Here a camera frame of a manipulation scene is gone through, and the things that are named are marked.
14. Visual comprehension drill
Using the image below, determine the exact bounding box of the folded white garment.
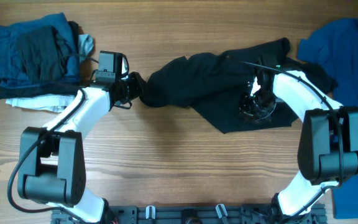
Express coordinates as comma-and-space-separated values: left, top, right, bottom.
6, 34, 94, 113

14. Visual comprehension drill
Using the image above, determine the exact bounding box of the folded blue garment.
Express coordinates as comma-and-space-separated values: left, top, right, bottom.
0, 12, 78, 89

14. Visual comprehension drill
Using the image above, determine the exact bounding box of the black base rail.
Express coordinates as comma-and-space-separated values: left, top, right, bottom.
50, 203, 328, 224

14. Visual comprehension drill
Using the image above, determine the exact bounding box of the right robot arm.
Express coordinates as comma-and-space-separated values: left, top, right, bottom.
239, 56, 358, 223

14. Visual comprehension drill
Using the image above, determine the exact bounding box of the black polo shirt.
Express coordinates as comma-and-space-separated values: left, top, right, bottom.
140, 38, 337, 133

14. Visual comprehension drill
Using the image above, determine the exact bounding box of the folded black garment on top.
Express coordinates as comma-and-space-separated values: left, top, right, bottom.
16, 26, 70, 83

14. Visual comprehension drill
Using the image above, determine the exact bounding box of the folded black garment underneath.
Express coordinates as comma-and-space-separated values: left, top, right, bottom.
0, 21, 81, 101

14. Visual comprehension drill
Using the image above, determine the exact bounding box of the blue shirt on right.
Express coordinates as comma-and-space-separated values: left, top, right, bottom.
297, 18, 358, 219

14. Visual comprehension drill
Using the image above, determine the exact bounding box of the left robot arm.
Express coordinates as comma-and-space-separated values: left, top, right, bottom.
7, 51, 145, 223

